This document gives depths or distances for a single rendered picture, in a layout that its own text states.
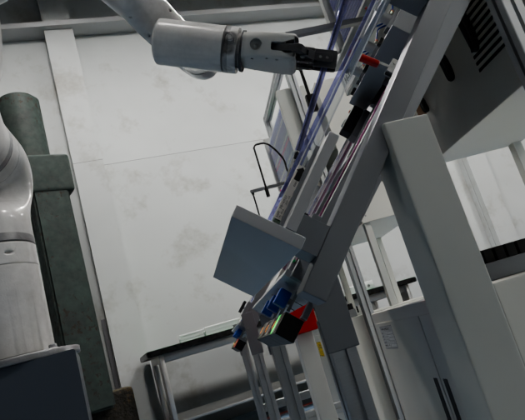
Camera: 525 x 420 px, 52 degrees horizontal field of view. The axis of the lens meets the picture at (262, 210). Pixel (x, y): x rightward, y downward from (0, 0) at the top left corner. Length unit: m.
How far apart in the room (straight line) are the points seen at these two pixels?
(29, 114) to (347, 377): 4.71
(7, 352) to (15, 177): 0.31
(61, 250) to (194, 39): 3.63
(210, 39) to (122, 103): 5.40
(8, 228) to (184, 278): 4.91
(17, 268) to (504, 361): 0.68
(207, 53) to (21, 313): 0.53
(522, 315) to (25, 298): 0.79
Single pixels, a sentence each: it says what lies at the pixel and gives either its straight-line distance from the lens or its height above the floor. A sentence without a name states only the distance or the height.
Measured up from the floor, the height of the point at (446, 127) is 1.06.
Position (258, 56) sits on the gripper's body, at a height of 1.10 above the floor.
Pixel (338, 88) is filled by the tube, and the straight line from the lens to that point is 0.58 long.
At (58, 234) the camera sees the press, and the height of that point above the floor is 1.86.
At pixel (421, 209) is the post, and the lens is 0.66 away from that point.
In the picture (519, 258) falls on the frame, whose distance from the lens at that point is 1.19.
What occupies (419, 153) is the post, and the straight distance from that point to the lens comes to 0.68.
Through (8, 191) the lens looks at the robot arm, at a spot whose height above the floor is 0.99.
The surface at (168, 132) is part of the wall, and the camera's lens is 6.28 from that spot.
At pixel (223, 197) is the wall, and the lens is 6.09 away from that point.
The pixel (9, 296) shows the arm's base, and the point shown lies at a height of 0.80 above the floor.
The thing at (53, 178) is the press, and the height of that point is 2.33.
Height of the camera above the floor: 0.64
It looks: 13 degrees up
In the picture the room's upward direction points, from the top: 17 degrees counter-clockwise
